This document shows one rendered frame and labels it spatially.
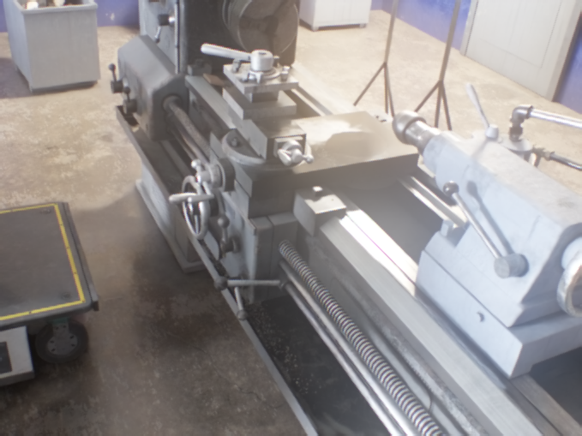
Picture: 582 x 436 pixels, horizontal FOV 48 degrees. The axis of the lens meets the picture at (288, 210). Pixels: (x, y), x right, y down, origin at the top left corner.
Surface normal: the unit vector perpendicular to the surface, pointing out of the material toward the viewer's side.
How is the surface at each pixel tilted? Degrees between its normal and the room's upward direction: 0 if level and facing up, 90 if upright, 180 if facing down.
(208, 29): 90
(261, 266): 90
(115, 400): 0
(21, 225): 0
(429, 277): 90
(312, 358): 0
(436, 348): 36
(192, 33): 90
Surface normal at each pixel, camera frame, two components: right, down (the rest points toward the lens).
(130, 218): 0.08, -0.84
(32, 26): 0.53, 0.50
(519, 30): -0.89, 0.18
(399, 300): -0.46, -0.58
